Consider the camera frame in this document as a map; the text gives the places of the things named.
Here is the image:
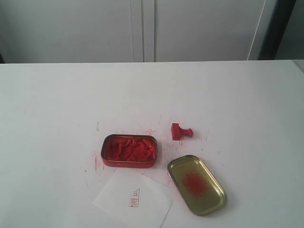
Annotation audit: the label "gold metal tin lid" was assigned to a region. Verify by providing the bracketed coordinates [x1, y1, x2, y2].
[167, 155, 227, 216]

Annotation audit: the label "white cabinet doors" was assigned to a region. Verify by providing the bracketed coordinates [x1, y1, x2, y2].
[0, 0, 266, 63]

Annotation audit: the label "red plastic stamp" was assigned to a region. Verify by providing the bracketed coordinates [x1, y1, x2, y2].
[171, 123, 193, 141]

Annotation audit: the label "red ink tin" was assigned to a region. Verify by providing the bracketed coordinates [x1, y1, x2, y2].
[101, 134, 158, 169]

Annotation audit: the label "dark vertical post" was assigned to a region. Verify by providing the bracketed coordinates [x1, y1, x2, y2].
[258, 0, 296, 60]

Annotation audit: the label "white paper sheet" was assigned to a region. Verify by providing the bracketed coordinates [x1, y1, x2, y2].
[93, 169, 173, 228]

